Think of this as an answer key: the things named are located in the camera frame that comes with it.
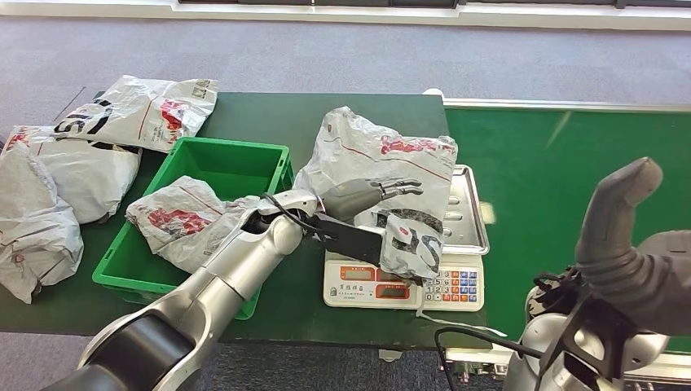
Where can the black right wrist camera bracket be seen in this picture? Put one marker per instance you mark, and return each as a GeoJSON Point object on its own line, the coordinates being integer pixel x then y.
{"type": "Point", "coordinates": [580, 334]}

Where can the white flat courier package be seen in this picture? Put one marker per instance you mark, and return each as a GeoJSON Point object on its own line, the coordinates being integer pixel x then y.
{"type": "Point", "coordinates": [86, 172]}

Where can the white courier package large print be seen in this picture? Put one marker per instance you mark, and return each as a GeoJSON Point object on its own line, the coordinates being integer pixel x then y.
{"type": "Point", "coordinates": [135, 110]}

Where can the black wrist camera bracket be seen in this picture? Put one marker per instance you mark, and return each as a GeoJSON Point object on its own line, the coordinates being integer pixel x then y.
{"type": "Point", "coordinates": [351, 237]}
{"type": "Point", "coordinates": [580, 334]}

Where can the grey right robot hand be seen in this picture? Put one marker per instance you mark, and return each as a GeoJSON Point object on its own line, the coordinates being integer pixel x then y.
{"type": "Point", "coordinates": [621, 259]}

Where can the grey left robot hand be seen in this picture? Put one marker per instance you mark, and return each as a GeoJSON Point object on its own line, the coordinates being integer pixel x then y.
{"type": "Point", "coordinates": [356, 195]}

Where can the green conveyor belt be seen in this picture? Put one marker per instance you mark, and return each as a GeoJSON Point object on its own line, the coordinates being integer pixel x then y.
{"type": "Point", "coordinates": [540, 162]}

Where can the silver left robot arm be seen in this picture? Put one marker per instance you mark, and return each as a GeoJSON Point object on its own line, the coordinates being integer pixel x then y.
{"type": "Point", "coordinates": [227, 275]}

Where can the white window sill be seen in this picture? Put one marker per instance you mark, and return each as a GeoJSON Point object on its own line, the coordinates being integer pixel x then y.
{"type": "Point", "coordinates": [345, 15]}

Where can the white electronic scale steel tray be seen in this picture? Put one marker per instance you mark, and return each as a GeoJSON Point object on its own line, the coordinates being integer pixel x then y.
{"type": "Point", "coordinates": [464, 216]}

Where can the white table foot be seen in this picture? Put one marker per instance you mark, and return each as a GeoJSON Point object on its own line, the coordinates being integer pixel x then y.
{"type": "Point", "coordinates": [390, 355]}

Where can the green plastic bin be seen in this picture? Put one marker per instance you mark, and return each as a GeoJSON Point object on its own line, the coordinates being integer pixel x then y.
{"type": "Point", "coordinates": [227, 164]}

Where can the black left wrist camera bracket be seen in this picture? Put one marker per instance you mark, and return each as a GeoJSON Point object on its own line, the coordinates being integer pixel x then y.
{"type": "Point", "coordinates": [351, 237]}

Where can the grey crumpled courier package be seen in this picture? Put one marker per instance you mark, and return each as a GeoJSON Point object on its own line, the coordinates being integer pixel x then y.
{"type": "Point", "coordinates": [32, 232]}

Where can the white courier package red print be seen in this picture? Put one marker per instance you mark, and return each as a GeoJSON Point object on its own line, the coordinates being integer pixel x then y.
{"type": "Point", "coordinates": [178, 218]}

